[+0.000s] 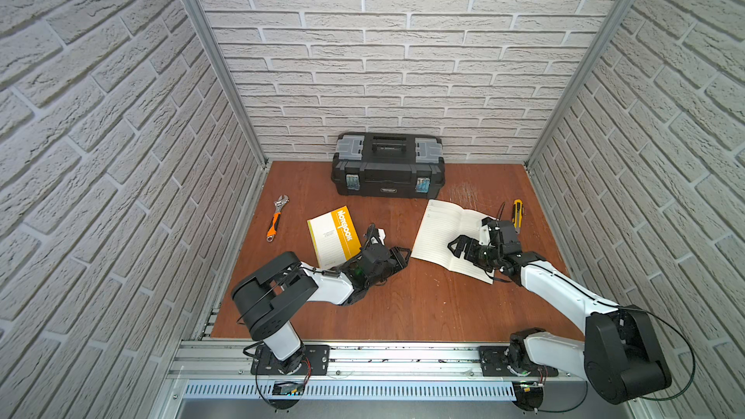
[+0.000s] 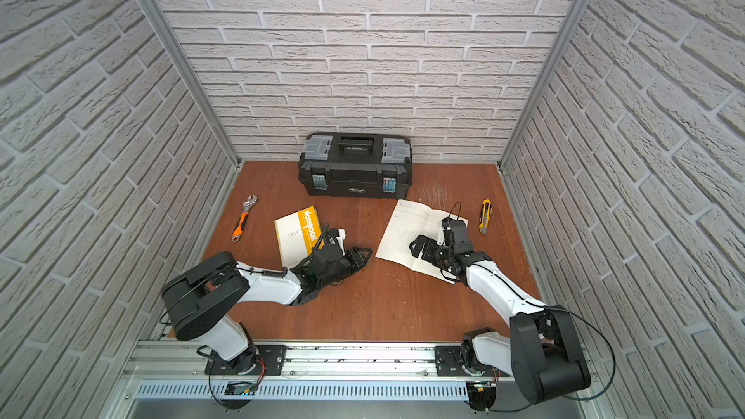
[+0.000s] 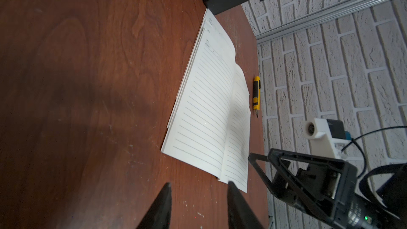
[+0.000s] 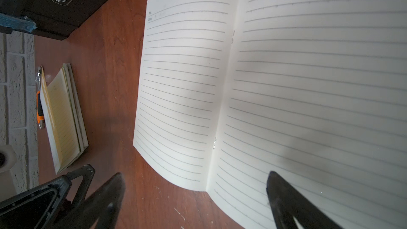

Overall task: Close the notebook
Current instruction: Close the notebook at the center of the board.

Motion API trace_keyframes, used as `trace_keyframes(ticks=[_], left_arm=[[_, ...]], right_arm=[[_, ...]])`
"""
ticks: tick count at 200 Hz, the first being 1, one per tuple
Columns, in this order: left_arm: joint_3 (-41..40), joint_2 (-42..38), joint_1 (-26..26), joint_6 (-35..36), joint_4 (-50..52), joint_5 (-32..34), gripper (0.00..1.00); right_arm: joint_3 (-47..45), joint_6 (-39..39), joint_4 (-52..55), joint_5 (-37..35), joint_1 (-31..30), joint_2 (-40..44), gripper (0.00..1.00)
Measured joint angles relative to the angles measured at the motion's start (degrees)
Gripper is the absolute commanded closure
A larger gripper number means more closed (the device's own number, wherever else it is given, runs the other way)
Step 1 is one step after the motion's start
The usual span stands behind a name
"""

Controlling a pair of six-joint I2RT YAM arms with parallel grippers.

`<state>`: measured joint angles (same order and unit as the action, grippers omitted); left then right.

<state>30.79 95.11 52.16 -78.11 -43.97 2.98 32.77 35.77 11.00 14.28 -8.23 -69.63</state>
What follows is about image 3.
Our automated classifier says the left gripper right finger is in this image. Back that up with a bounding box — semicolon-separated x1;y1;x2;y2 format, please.
227;181;264;229

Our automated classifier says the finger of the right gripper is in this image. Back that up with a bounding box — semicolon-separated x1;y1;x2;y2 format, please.
248;153;318;219
267;148;347;178

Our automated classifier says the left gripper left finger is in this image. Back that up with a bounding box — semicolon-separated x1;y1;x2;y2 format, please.
136;182;172;229

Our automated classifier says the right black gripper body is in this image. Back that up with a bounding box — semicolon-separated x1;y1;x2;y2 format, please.
296;162;407;229

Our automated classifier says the open white lined notebook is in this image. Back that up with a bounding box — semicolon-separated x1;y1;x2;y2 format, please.
161;10;251;191

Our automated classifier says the yellow utility knife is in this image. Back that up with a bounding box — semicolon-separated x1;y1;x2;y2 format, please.
252;76;261;118

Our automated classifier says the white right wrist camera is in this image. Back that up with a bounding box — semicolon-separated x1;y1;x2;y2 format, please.
303;118;351;160

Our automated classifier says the right aluminium corner post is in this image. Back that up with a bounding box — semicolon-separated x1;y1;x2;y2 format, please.
256;0;390;45

